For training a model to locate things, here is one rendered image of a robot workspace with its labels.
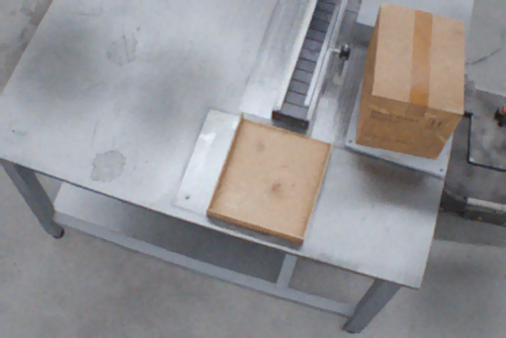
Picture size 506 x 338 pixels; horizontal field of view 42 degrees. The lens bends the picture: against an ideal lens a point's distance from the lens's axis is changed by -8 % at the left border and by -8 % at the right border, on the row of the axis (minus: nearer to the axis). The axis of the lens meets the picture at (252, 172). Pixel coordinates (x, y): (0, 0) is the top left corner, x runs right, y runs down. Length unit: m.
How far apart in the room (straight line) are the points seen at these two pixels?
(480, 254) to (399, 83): 1.27
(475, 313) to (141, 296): 1.30
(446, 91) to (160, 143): 0.78
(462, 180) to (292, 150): 0.94
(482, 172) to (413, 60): 1.02
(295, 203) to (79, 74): 0.74
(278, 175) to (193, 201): 0.23
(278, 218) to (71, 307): 1.11
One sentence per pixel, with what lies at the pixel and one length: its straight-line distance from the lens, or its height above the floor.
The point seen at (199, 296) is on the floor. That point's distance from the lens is 2.65.
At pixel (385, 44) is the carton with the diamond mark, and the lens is 1.81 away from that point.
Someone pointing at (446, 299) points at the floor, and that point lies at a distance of 2.78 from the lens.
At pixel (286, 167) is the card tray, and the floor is 0.83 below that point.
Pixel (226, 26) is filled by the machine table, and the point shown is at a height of 0.83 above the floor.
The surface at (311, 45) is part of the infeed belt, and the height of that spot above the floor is 0.88.
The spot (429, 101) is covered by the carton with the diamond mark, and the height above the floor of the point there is 1.12.
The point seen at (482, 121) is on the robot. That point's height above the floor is 0.26.
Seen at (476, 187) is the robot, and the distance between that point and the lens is 2.70.
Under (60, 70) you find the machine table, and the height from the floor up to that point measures 0.83.
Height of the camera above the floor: 2.57
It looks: 66 degrees down
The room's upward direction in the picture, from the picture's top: 5 degrees clockwise
